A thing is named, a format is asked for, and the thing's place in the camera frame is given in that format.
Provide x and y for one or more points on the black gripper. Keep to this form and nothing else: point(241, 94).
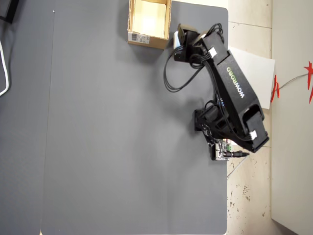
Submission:
point(192, 45)

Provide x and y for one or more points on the white block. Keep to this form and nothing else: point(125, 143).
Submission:
point(176, 40)

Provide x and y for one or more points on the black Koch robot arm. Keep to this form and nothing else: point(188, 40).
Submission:
point(232, 80)

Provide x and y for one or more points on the open cardboard box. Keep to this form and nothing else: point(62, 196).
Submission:
point(149, 43)

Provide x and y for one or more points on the white paper sheet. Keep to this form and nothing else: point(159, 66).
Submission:
point(256, 71)

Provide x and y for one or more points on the small red paper decoration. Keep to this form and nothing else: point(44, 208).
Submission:
point(275, 91)

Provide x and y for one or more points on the large dark grey mat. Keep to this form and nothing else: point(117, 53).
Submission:
point(122, 134)

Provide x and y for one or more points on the robot controller circuit board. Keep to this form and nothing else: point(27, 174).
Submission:
point(220, 153)

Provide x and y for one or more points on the large red paper decoration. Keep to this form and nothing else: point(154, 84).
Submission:
point(311, 80)

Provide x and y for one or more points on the black framed object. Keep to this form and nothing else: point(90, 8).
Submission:
point(9, 11)

